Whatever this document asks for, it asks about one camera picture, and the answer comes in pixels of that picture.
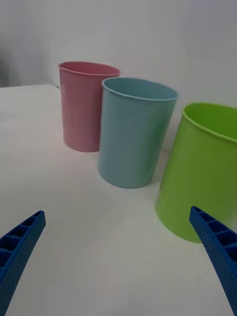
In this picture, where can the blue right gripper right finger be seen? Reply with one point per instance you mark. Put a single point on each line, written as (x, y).
(219, 249)

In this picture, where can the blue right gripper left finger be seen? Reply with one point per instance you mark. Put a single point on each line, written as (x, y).
(17, 254)

